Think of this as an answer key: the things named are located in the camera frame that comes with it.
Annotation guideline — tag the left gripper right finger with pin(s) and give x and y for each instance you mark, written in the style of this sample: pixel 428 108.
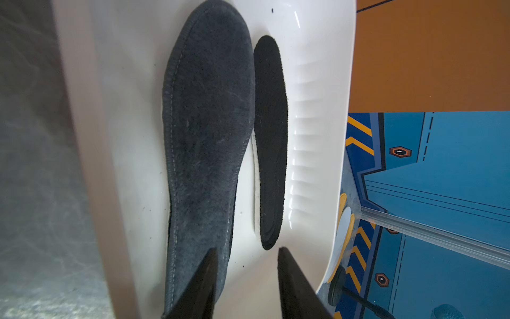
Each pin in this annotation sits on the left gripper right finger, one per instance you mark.
pixel 297 297

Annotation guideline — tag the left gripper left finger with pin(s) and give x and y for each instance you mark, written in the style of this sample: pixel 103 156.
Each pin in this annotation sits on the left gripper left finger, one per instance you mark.
pixel 198 299

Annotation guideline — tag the black insole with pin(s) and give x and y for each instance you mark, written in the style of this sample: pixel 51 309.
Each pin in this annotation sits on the black insole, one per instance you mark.
pixel 271 137

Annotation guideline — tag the grey felt insole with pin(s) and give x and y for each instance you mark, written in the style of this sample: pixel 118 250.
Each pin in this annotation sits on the grey felt insole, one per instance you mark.
pixel 208 100

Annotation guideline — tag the white plastic storage box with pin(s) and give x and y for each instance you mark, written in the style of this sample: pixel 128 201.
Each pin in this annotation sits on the white plastic storage box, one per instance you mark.
pixel 115 54

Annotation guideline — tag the black microphone stand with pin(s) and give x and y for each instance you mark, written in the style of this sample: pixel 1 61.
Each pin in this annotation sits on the black microphone stand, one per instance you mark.
pixel 337 290

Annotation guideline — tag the white insole far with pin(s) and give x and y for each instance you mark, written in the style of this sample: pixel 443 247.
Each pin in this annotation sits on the white insole far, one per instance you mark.
pixel 342 230

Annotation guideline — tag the yellow insole far right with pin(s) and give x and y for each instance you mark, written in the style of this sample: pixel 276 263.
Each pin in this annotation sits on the yellow insole far right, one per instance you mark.
pixel 347 240

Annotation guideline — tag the yellow insole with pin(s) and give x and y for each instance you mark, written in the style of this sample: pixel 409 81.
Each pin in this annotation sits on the yellow insole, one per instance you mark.
pixel 347 240
pixel 342 204

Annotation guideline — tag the yellow insole far left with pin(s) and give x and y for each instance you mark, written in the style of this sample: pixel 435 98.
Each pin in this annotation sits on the yellow insole far left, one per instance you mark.
pixel 342 204

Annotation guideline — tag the blue toy microphone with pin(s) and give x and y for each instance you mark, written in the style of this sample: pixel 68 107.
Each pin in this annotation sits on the blue toy microphone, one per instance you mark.
pixel 446 311

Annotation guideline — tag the right aluminium corner post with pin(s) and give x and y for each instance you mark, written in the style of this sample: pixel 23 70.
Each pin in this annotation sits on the right aluminium corner post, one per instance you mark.
pixel 464 245

